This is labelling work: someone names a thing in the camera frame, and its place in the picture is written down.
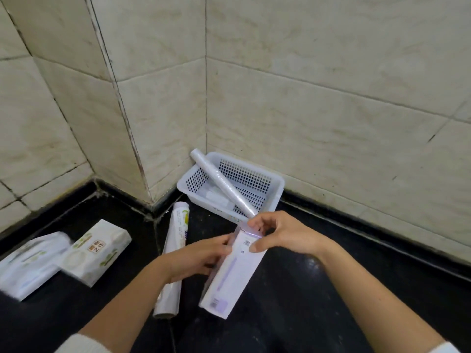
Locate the person's right hand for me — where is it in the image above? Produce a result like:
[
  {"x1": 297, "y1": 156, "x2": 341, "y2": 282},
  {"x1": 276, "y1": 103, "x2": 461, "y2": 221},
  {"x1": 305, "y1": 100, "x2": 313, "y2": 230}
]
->
[{"x1": 247, "y1": 211, "x2": 333, "y2": 259}]

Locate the person's left hand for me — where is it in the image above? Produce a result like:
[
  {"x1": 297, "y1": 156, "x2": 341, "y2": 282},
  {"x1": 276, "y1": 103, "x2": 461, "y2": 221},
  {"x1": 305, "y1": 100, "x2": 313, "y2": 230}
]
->
[{"x1": 161, "y1": 234, "x2": 235, "y2": 284}]

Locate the long white purple-print box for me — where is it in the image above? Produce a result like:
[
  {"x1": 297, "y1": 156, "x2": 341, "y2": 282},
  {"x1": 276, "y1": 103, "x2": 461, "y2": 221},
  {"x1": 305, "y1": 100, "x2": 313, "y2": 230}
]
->
[{"x1": 199, "y1": 222, "x2": 268, "y2": 320}]

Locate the person's right forearm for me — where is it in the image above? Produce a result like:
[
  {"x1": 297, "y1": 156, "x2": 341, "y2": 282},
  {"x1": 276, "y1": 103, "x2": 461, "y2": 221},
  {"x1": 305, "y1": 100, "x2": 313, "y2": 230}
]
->
[{"x1": 316, "y1": 239, "x2": 446, "y2": 353}]

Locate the person's left forearm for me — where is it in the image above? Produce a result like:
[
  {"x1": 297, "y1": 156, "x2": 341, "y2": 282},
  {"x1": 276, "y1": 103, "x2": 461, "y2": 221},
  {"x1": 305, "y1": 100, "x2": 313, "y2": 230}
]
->
[{"x1": 78, "y1": 258, "x2": 174, "y2": 353}]

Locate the white green-print wrap roll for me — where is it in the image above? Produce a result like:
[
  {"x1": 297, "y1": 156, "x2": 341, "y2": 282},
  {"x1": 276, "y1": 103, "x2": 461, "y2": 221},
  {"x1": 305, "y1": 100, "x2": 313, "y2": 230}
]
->
[{"x1": 153, "y1": 201, "x2": 190, "y2": 320}]

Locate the small white packet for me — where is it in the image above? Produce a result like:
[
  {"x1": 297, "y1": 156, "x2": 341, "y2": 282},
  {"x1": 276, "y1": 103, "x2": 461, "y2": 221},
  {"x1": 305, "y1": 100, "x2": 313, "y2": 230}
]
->
[{"x1": 200, "y1": 182, "x2": 237, "y2": 214}]

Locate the white perforated plastic basket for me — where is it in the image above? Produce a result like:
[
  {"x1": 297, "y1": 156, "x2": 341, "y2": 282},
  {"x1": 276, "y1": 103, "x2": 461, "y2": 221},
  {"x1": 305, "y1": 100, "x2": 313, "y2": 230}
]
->
[{"x1": 177, "y1": 151, "x2": 286, "y2": 223}]

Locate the clear plastic wrap roll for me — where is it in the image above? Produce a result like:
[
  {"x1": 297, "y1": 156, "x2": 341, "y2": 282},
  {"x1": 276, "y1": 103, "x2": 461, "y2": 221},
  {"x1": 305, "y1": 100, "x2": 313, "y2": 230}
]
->
[{"x1": 189, "y1": 148, "x2": 258, "y2": 219}]

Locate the white tissue pack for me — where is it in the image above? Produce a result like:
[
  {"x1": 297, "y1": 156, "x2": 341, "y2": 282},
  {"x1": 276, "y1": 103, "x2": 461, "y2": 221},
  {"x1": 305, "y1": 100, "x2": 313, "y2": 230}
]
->
[
  {"x1": 58, "y1": 219, "x2": 132, "y2": 288},
  {"x1": 0, "y1": 231, "x2": 73, "y2": 302}
]

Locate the white left sleeve cuff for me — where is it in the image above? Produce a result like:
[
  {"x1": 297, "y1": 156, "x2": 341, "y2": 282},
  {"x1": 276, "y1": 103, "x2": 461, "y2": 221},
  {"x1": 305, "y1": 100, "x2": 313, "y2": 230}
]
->
[{"x1": 54, "y1": 334, "x2": 112, "y2": 353}]

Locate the white sleeve cuff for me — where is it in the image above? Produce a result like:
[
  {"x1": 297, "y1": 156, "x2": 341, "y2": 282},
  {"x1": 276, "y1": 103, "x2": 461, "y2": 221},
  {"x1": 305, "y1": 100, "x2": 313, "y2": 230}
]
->
[
  {"x1": 54, "y1": 334, "x2": 112, "y2": 353},
  {"x1": 428, "y1": 341, "x2": 462, "y2": 353}
]

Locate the white right sleeve cuff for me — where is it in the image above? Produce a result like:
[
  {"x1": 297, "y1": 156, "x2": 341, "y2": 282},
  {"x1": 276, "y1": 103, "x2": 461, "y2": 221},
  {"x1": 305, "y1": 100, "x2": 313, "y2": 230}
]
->
[{"x1": 428, "y1": 341, "x2": 462, "y2": 353}]

